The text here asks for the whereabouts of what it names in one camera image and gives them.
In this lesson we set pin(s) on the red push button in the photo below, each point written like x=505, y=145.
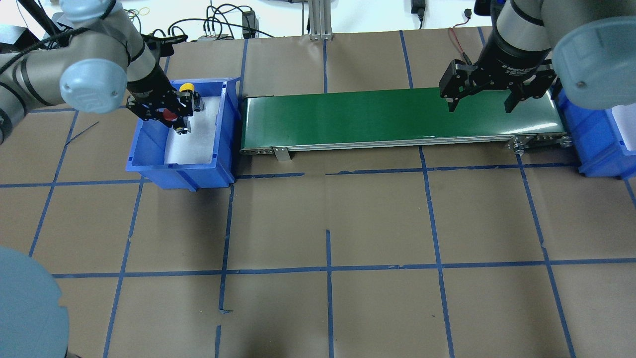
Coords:
x=169, y=115

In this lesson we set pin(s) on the white foam pad left bin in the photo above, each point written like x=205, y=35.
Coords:
x=195, y=148

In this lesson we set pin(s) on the aluminium frame post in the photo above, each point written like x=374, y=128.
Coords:
x=320, y=28

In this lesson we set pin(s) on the white foam pad right bin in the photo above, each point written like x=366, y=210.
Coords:
x=625, y=119

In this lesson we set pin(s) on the white foam pad bin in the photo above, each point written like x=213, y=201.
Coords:
x=625, y=119
x=195, y=148

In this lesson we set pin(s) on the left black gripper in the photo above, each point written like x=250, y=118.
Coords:
x=149, y=83

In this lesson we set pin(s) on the right blue storage bin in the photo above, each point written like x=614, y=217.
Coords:
x=596, y=139

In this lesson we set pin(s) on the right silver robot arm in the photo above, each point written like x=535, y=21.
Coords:
x=587, y=46

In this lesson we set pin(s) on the green conveyor belt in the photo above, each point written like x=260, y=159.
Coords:
x=284, y=124

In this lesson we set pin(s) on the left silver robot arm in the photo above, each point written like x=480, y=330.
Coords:
x=103, y=62

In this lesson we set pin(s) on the yellow push button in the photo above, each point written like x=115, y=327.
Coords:
x=187, y=88

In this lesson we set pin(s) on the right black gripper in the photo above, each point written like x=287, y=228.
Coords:
x=512, y=62

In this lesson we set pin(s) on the black power adapter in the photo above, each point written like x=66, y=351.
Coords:
x=249, y=24

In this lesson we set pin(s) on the left blue storage bin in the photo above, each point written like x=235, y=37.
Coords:
x=147, y=150

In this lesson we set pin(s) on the blue storage bin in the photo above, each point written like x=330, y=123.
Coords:
x=596, y=139
x=147, y=150

